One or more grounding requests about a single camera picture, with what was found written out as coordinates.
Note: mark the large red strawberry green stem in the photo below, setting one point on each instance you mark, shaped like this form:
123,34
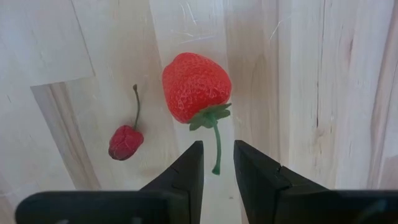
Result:
196,87

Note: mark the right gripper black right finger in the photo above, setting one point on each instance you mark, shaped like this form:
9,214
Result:
258,180

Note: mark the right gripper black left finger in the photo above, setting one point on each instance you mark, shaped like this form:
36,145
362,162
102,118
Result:
183,174

